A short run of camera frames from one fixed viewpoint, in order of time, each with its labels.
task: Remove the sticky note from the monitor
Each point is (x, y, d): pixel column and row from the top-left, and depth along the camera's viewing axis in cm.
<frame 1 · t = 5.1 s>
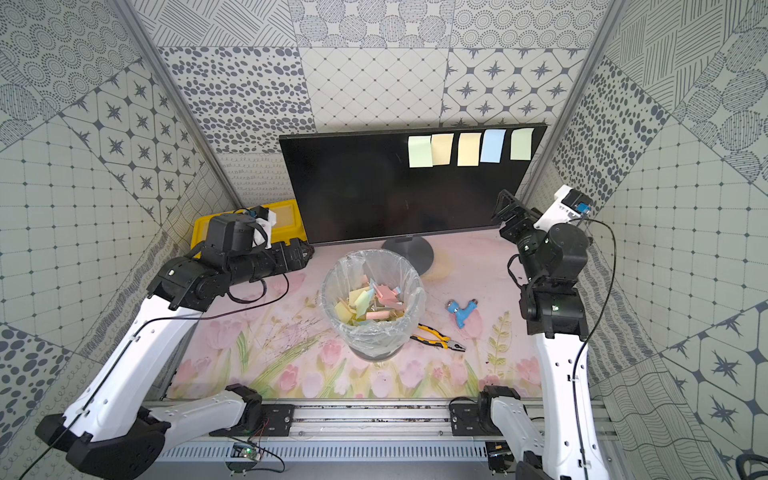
left hand: (293, 244, 67), fingers open
right hand: (512, 204, 62), fingers open
black computer monitor: (379, 185, 100), point 23 cm above the table
round grey monitor stand: (415, 248, 111), on the table
mesh waste bin: (377, 357, 73), point 14 cm above the table
yellow handled pliers: (445, 342, 88), point 2 cm above the table
blue plastic clamp: (462, 314, 94), on the table
discarded sticky notes pile: (370, 303, 78), point 18 cm above the table

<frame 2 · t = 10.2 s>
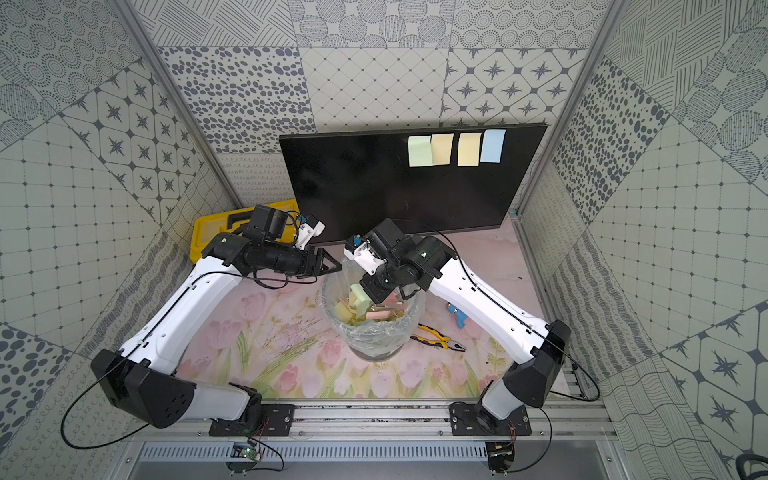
left hand: (331, 261, 72), fingers open
right hand: (370, 288, 71), fingers closed
green sticky note right: (362, 299, 75), point 21 cm above the table
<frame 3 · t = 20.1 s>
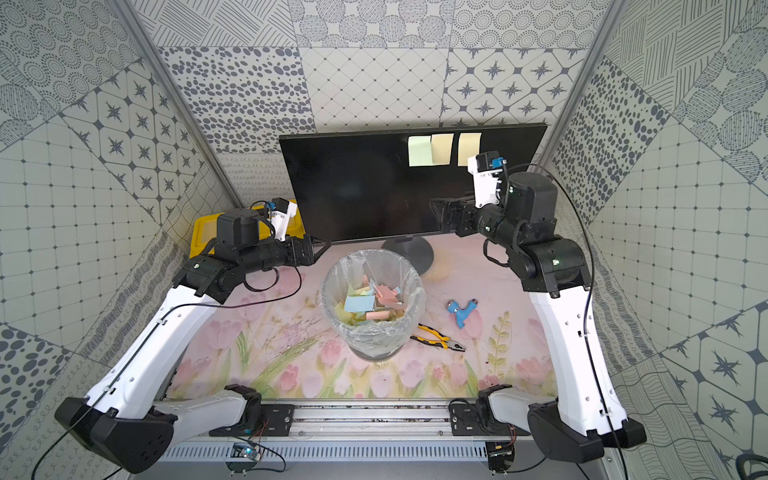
left hand: (313, 234, 70), fingers open
right hand: (448, 204, 61), fingers open
light blue sticky note: (359, 303, 75), point 21 cm above the table
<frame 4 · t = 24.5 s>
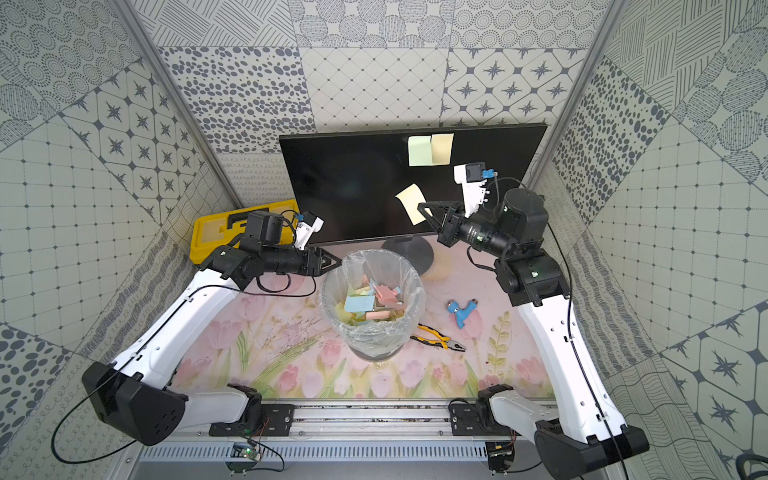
left hand: (332, 254, 73), fingers open
right hand: (417, 211, 58), fingers closed
